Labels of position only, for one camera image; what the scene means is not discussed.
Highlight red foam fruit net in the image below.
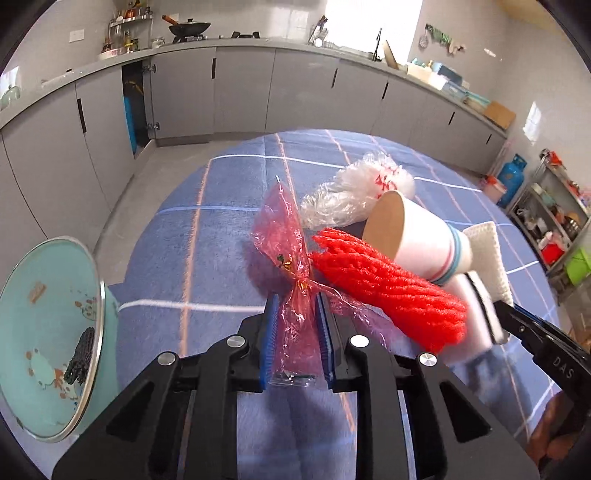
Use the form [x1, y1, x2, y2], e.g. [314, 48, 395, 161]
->
[308, 228, 468, 354]

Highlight red cellophane wrapper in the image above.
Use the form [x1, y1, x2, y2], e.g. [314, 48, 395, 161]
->
[250, 180, 398, 387]

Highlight black foam fruit net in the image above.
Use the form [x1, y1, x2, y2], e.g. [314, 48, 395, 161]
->
[63, 327, 95, 385]

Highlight teal enamel trash bin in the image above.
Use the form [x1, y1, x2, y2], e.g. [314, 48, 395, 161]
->
[1, 236, 120, 443]

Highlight grey kitchen cabinets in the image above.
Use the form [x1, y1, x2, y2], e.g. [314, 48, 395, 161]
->
[1, 40, 506, 281]

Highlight person's right hand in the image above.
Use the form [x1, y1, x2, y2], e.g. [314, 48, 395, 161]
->
[526, 392, 590, 479]

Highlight white sponge block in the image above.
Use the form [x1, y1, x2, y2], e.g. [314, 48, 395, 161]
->
[439, 271, 510, 366]

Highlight white dish cloth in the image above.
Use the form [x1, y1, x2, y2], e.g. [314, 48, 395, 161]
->
[463, 221, 514, 306]

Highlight metal storage shelf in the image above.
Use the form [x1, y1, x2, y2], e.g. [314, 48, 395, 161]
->
[507, 149, 590, 303]

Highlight white paper cup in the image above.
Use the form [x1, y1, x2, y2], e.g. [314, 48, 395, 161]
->
[363, 191, 473, 285]

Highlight blue gas cylinder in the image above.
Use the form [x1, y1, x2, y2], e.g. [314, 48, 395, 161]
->
[497, 154, 527, 208]

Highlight white foam fruit net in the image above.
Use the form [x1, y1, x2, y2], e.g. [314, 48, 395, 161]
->
[300, 152, 416, 230]

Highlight cardboard box on counter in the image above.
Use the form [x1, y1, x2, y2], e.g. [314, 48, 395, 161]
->
[483, 101, 516, 130]

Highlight black wok on stove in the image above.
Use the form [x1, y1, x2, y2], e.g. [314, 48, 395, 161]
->
[161, 15, 211, 44]

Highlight spice rack with bottles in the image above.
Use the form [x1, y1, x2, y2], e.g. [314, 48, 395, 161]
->
[98, 1, 153, 60]

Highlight green ceramic teapot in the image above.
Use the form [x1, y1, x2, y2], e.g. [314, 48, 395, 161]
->
[0, 85, 21, 110]

